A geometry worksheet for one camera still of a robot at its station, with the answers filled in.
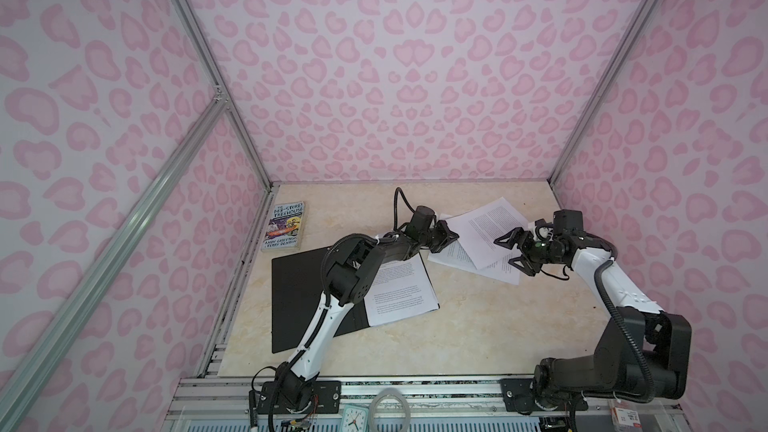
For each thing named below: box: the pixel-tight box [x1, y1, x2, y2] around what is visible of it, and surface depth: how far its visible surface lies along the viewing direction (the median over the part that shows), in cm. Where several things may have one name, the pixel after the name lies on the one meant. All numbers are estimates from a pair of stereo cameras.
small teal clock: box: [341, 405, 369, 432], surface depth 70 cm
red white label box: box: [608, 399, 643, 432], surface depth 70 cm
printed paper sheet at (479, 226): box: [445, 197, 529, 271], surface depth 110 cm
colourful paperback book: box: [261, 201, 305, 251], surface depth 106 cm
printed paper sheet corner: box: [363, 252, 440, 327], surface depth 92 cm
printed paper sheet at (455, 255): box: [427, 240, 520, 286], surface depth 99 cm
